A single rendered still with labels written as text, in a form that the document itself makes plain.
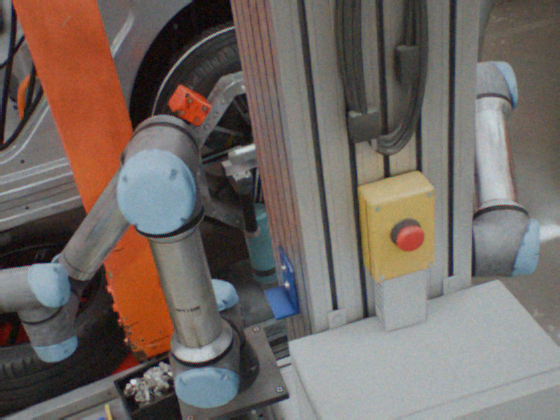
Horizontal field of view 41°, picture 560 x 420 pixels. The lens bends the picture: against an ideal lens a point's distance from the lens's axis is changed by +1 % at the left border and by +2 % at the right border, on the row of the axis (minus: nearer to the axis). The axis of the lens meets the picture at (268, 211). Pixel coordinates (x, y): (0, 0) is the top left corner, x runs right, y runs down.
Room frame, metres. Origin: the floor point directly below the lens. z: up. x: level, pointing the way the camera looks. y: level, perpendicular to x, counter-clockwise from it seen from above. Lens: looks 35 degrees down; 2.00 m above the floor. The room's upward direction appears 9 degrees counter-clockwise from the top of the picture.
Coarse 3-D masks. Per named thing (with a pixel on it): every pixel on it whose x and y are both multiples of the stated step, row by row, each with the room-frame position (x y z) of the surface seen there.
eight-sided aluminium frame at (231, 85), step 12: (240, 72) 1.99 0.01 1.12; (216, 84) 1.98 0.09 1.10; (228, 84) 1.93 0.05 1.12; (240, 84) 1.94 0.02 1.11; (216, 96) 1.94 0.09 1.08; (228, 96) 1.92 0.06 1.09; (216, 108) 1.91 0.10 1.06; (204, 120) 1.90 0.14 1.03; (216, 120) 1.91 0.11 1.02; (204, 132) 1.90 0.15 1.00; (204, 180) 1.89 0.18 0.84; (204, 192) 1.89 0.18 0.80; (204, 204) 1.89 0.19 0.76; (216, 204) 1.91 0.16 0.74; (216, 216) 1.90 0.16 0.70; (228, 216) 1.91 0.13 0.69; (240, 216) 1.92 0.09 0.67; (240, 228) 1.92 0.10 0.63
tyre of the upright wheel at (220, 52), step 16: (208, 32) 2.20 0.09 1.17; (224, 32) 2.17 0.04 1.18; (208, 48) 2.11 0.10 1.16; (224, 48) 2.06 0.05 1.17; (192, 64) 2.07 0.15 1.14; (208, 64) 2.01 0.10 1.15; (224, 64) 2.01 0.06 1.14; (240, 64) 2.03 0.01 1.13; (160, 80) 2.16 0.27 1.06; (176, 80) 2.07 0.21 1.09; (192, 80) 2.00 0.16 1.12; (208, 80) 2.00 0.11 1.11; (160, 96) 2.10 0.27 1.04; (208, 96) 1.99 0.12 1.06; (160, 112) 2.06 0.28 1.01; (224, 224) 1.99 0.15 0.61
